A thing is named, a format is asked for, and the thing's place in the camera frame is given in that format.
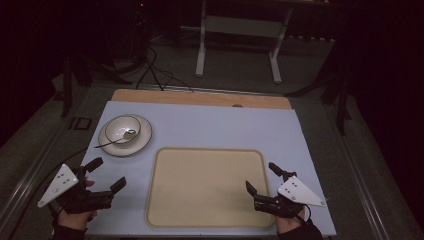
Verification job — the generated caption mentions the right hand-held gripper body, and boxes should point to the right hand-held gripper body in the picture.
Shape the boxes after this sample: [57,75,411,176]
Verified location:
[254,171,327,220]

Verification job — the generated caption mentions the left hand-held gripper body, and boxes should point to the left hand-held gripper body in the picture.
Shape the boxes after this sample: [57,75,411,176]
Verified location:
[37,163,114,215]

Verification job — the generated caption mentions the person's right hand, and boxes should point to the person's right hand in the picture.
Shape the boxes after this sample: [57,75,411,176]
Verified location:
[275,207,306,235]

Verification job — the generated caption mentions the person's left hand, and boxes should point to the person's left hand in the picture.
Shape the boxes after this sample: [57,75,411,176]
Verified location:
[56,209,98,231]

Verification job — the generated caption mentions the black floor socket box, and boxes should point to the black floor socket box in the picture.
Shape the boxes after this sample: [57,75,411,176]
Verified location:
[69,116,93,131]

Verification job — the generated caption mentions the white bowl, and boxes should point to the white bowl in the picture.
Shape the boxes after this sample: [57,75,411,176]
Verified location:
[104,114,142,145]

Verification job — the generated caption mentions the beige tray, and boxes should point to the beige tray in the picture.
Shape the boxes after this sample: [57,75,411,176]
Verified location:
[144,146,276,230]

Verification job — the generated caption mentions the metal spoon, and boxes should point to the metal spoon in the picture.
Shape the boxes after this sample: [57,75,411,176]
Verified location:
[93,128,137,150]

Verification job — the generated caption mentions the white plate with dark rim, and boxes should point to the white plate with dark rim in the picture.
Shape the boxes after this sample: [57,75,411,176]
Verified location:
[97,114,153,158]

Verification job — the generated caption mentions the light blue table mat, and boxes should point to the light blue table mat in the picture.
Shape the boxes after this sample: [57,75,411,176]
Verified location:
[81,100,337,238]

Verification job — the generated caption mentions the black stand leg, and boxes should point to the black stand leg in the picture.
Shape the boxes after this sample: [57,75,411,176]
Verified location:
[60,54,74,118]
[285,74,353,137]

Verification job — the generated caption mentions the dark equipment with red light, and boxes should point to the dark equipment with red light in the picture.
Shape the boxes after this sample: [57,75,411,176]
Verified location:
[131,0,149,69]

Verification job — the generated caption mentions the white metal stand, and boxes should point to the white metal stand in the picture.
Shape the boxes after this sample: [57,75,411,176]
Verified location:
[195,0,295,85]

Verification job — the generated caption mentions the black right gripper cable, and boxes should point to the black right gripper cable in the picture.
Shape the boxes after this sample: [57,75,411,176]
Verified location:
[293,203,313,225]

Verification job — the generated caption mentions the black floor cables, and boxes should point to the black floor cables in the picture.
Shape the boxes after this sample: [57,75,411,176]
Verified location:
[134,45,195,93]

